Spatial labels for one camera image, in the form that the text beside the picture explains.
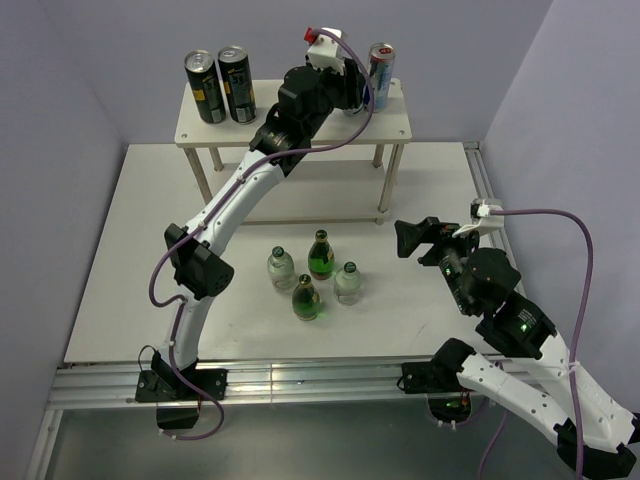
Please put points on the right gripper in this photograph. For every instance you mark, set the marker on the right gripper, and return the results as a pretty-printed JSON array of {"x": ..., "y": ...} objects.
[{"x": 429, "y": 229}]

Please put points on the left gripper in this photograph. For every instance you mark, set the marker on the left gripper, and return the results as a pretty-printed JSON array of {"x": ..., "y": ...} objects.
[{"x": 352, "y": 93}]

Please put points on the silver can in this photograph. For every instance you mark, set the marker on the silver can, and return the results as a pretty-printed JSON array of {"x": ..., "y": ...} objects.
[
  {"x": 381, "y": 63},
  {"x": 353, "y": 111}
]

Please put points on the clear soda bottle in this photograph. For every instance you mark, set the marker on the clear soda bottle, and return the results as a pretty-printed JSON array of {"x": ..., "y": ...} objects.
[
  {"x": 347, "y": 284},
  {"x": 281, "y": 269}
]

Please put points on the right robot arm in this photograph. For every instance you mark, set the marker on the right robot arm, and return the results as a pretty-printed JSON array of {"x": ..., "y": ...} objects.
[{"x": 592, "y": 433}]

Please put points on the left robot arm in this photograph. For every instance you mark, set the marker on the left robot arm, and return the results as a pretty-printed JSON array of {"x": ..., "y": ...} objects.
[{"x": 195, "y": 250}]

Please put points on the green glass bottle rear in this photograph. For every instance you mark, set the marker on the green glass bottle rear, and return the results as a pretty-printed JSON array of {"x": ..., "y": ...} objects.
[{"x": 321, "y": 258}]

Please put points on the green glass bottle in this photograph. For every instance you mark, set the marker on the green glass bottle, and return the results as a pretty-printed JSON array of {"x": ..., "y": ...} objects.
[
  {"x": 321, "y": 258},
  {"x": 305, "y": 299}
]

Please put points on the black can right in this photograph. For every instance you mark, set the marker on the black can right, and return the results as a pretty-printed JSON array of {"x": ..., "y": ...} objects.
[{"x": 233, "y": 63}]

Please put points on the black can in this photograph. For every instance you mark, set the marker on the black can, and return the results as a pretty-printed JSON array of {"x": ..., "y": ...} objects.
[
  {"x": 203, "y": 80},
  {"x": 233, "y": 63}
]

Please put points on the green glass bottle front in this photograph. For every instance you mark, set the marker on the green glass bottle front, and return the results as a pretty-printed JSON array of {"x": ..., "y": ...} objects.
[{"x": 305, "y": 299}]

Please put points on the black can left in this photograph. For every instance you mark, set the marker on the black can left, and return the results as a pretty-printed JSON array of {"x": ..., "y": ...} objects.
[{"x": 203, "y": 80}]

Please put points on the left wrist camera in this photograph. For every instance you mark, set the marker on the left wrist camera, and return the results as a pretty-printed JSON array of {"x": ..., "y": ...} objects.
[{"x": 324, "y": 52}]

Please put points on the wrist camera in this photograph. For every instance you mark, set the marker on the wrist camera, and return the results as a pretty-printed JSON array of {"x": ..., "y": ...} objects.
[
  {"x": 324, "y": 52},
  {"x": 485, "y": 218}
]

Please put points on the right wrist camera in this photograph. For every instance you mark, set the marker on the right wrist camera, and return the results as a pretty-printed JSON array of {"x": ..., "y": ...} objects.
[{"x": 485, "y": 218}]

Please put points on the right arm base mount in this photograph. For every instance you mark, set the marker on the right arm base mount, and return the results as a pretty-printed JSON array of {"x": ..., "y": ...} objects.
[{"x": 448, "y": 403}]

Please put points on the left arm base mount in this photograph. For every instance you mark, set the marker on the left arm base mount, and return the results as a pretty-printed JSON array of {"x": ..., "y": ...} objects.
[{"x": 190, "y": 392}]

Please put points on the aluminium rail frame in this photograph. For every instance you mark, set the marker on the aluminium rail frame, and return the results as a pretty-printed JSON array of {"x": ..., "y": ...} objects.
[{"x": 350, "y": 353}]

